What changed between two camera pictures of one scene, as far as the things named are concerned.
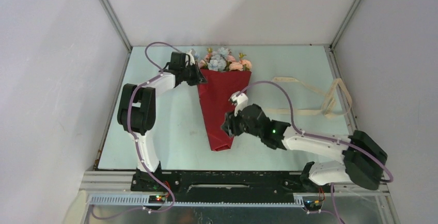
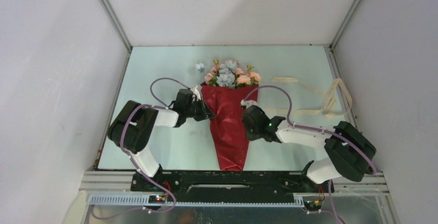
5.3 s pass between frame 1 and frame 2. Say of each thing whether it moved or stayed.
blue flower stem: moved
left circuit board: stayed
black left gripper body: moved
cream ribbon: stayed
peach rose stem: moved
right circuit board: stayed
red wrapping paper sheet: moved
